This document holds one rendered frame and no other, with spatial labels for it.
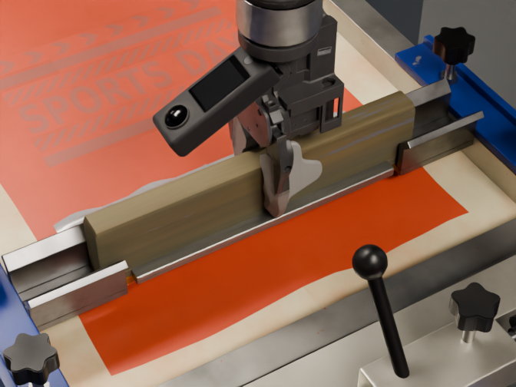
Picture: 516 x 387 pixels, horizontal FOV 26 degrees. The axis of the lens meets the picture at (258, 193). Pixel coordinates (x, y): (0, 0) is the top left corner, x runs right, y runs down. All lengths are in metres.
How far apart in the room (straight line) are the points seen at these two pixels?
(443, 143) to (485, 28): 1.87
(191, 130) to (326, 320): 0.22
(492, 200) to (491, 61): 1.75
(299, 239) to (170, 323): 0.17
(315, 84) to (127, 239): 0.22
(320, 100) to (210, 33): 0.40
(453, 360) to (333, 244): 0.27
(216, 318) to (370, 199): 0.23
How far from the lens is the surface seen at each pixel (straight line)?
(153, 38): 1.40
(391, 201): 1.19
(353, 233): 1.15
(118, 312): 1.09
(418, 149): 1.18
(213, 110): 0.98
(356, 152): 1.14
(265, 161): 1.05
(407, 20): 2.02
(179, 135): 0.98
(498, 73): 2.91
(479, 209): 1.20
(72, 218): 1.18
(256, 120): 1.03
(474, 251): 1.11
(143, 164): 1.23
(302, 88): 1.02
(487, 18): 3.09
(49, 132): 1.28
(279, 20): 0.94
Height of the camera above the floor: 1.80
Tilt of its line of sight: 45 degrees down
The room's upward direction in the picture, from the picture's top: straight up
